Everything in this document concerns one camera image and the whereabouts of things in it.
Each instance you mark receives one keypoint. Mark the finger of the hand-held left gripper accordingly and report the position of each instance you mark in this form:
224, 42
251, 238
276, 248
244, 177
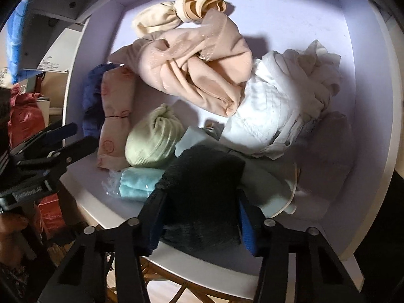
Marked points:
75, 150
53, 136

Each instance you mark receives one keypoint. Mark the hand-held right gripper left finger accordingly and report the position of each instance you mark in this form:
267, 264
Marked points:
154, 227

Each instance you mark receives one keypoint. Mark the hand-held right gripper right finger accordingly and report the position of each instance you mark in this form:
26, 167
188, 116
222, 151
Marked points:
247, 233

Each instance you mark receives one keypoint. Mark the dark blue cloth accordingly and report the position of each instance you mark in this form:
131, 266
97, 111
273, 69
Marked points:
91, 101

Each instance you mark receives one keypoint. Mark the dark fuzzy cloth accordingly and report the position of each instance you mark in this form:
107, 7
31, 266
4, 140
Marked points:
202, 195

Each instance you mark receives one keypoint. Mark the green knit sock roll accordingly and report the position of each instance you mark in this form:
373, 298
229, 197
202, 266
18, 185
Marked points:
151, 139

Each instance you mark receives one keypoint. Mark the white cloth bundle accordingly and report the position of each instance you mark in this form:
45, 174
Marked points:
268, 101

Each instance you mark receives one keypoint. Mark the cream cloth bundle beige bands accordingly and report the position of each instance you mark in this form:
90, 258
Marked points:
157, 19

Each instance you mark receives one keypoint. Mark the white drawer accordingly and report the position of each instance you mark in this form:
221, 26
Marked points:
284, 22

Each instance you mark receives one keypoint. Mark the red plastic bag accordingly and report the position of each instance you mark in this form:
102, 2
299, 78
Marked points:
25, 113

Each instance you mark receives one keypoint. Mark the teal cloth in plastic packet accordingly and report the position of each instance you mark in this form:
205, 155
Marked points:
135, 184

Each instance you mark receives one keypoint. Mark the brown cardboard box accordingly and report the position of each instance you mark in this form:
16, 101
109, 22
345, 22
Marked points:
53, 85

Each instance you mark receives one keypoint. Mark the pink patterned cloth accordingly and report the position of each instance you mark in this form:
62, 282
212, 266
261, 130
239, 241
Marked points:
115, 116

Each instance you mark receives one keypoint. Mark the light blue cloth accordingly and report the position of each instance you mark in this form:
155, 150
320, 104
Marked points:
265, 183

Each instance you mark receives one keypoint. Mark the white labelled board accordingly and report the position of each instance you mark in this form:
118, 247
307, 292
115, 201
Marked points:
60, 53

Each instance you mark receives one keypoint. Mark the blue plastic sheet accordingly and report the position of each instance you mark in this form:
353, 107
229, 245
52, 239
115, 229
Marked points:
19, 38

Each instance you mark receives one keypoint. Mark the translucent sheer cloth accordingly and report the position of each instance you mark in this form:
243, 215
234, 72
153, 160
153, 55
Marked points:
331, 135

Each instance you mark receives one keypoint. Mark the peach tights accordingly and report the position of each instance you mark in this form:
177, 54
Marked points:
189, 56

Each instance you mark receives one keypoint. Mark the white cabinet frame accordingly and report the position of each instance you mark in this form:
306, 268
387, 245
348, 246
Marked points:
56, 3

